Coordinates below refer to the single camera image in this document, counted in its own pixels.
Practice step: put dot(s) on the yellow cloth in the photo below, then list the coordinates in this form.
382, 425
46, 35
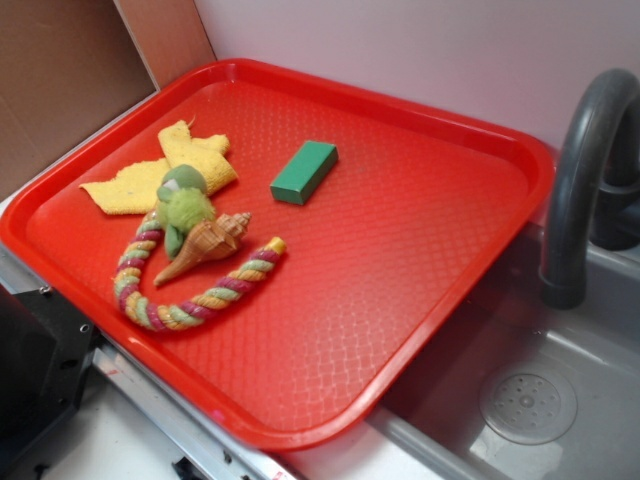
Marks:
133, 189

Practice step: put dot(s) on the multicolour twisted rope toy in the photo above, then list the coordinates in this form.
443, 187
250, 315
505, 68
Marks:
202, 307

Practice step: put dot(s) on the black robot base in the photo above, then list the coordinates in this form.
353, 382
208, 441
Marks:
46, 350

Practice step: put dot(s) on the red plastic tray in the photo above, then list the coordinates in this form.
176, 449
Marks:
419, 204

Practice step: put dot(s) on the grey curved faucet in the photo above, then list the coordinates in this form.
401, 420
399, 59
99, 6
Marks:
595, 196

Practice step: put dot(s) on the round sink drain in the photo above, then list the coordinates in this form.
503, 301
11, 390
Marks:
528, 403

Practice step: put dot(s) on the green rectangular block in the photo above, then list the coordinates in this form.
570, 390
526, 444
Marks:
305, 171

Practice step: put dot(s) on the orange conch shell toy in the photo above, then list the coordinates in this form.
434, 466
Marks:
207, 241

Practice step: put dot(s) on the brown cardboard panel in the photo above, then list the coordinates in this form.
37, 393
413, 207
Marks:
68, 68

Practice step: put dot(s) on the grey plastic sink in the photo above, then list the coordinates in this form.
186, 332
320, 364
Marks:
432, 410

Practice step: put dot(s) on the green plush toy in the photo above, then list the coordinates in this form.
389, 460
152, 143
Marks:
182, 204

